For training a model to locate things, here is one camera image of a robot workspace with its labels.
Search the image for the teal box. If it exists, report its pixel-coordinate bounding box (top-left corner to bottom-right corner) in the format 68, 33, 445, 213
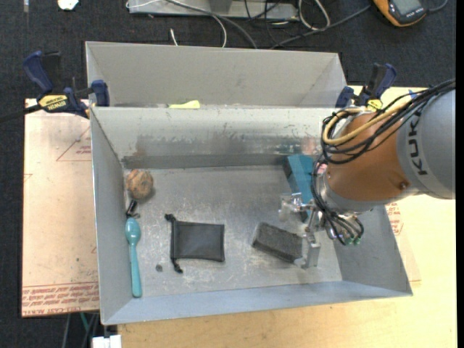
282, 154, 315, 223

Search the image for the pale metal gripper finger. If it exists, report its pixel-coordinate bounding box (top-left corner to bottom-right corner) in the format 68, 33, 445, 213
300, 236, 323, 270
278, 192, 305, 221

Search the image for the teal plastic spoon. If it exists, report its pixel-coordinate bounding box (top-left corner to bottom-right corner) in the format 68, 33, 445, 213
124, 217, 144, 299

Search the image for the grey metal bin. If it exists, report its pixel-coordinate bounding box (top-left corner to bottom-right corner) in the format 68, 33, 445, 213
86, 41, 414, 326

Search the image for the brown cardboard board, red print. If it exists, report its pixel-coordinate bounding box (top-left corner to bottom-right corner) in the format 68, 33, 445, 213
21, 98, 423, 318

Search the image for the yellow flat thing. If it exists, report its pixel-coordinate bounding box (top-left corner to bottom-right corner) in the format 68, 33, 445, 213
167, 99, 202, 110

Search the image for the black drawstring pouch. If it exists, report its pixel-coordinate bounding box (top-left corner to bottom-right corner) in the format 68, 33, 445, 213
164, 213, 226, 275

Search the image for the dark grey sponge block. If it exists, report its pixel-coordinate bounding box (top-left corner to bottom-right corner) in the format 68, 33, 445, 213
251, 221, 304, 265

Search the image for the brown rough ball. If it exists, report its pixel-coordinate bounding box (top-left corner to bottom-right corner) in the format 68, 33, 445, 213
125, 168, 155, 201

